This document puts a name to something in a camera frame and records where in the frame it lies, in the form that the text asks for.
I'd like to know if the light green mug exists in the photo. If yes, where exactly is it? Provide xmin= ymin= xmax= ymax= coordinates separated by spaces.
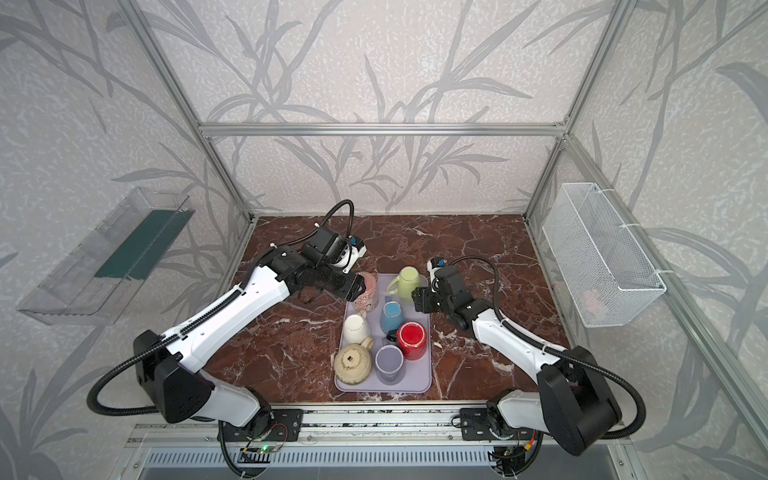
xmin=386 ymin=266 xmax=422 ymax=302

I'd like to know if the blue mug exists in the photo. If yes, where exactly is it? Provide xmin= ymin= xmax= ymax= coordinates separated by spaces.
xmin=380 ymin=300 xmax=405 ymax=334

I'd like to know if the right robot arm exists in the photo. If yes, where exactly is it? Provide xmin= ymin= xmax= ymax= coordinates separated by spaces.
xmin=412 ymin=258 xmax=622 ymax=456

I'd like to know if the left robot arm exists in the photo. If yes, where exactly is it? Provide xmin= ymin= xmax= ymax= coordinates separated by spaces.
xmin=134 ymin=246 xmax=367 ymax=427

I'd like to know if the pink patterned mug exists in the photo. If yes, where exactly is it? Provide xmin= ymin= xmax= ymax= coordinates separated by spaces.
xmin=354 ymin=272 xmax=379 ymax=313

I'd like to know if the white mug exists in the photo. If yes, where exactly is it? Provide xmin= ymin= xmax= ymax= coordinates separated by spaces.
xmin=342 ymin=312 xmax=371 ymax=344

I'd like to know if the red mug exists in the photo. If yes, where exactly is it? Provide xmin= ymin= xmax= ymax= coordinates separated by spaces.
xmin=386 ymin=321 xmax=427 ymax=361

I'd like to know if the beige stoneware mug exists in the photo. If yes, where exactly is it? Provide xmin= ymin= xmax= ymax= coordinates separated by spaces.
xmin=333 ymin=336 xmax=374 ymax=385

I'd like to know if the lavender mug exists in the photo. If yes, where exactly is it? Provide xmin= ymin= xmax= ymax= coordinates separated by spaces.
xmin=374 ymin=344 xmax=405 ymax=385

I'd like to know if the lavender plastic tray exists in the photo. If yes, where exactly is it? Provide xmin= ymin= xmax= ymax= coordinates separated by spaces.
xmin=334 ymin=273 xmax=432 ymax=394

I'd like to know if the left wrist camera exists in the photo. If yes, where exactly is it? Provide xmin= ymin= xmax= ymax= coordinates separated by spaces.
xmin=300 ymin=226 xmax=367 ymax=273

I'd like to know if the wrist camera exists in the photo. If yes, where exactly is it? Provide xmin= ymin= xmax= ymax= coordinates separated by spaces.
xmin=427 ymin=256 xmax=447 ymax=283
xmin=300 ymin=226 xmax=367 ymax=273

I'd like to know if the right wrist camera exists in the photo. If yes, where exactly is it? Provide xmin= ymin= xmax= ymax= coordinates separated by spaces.
xmin=427 ymin=256 xmax=447 ymax=283

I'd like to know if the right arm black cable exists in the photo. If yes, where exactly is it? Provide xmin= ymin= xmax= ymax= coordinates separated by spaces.
xmin=446 ymin=256 xmax=648 ymax=441

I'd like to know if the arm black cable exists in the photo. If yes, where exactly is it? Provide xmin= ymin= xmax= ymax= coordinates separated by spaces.
xmin=85 ymin=199 xmax=356 ymax=418
xmin=446 ymin=256 xmax=648 ymax=441

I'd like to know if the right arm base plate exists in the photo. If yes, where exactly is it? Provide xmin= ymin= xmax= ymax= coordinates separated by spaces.
xmin=451 ymin=408 xmax=537 ymax=442

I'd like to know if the aluminium front rail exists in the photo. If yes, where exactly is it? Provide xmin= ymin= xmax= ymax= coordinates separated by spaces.
xmin=124 ymin=400 xmax=632 ymax=448

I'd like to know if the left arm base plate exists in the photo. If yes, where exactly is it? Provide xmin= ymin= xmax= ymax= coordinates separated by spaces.
xmin=217 ymin=408 xmax=304 ymax=443

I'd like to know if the white wire mesh basket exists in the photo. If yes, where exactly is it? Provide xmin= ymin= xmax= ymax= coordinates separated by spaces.
xmin=543 ymin=182 xmax=667 ymax=328

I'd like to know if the clear plastic wall bin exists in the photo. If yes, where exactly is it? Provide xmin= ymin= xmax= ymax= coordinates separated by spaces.
xmin=17 ymin=187 xmax=195 ymax=326

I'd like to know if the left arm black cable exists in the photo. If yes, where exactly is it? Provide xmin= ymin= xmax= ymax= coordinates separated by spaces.
xmin=85 ymin=199 xmax=356 ymax=418

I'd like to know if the aluminium cage frame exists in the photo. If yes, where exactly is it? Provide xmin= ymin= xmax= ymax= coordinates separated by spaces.
xmin=117 ymin=1 xmax=767 ymax=448

